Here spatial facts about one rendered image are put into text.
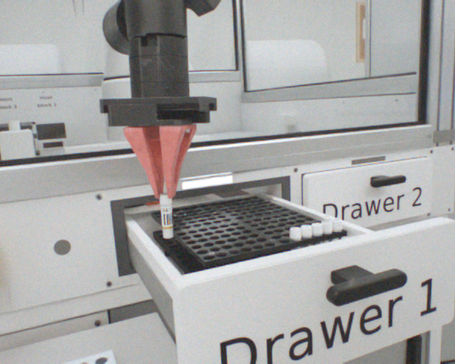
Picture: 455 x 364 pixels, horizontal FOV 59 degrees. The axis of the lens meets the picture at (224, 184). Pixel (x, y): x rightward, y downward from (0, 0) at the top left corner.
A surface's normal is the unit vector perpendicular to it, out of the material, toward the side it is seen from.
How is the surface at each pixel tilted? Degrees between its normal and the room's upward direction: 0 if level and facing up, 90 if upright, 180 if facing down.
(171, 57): 91
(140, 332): 0
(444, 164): 90
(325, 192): 90
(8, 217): 90
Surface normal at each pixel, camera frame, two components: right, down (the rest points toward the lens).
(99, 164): 0.41, 0.15
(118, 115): -0.16, 0.18
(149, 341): -0.06, -0.98
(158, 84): 0.13, 0.18
